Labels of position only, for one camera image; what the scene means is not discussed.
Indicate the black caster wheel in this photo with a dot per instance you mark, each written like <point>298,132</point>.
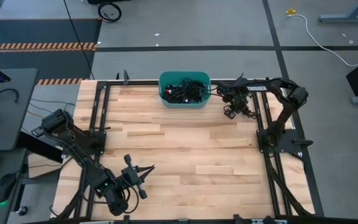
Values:
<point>22,210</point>

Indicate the black hazard-striped floor mat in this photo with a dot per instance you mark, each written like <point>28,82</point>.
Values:
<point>42,31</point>

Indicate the black aluminium table frame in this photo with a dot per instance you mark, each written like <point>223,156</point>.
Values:
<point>106,99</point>

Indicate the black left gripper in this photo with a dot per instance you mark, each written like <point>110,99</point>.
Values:
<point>132,175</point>

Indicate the gray table foot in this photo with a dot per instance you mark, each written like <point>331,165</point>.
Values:
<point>346,18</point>

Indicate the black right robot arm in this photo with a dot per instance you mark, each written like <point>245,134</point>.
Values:
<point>287,109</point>

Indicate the black remote control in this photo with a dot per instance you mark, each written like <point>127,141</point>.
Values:
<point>36,132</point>

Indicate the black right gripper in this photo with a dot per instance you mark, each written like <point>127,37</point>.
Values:
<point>238,98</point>

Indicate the teal plastic bin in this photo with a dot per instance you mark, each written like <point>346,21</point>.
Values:
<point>182,75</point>

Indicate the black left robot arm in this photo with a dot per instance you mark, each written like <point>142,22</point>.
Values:
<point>82,161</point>

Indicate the small yellow object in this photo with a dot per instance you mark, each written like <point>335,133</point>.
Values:
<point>291,12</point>

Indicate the black flat bar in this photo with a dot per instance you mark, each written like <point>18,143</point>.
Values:
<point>39,147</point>

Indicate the black computer mouse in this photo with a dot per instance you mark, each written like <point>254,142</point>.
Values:
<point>5,186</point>

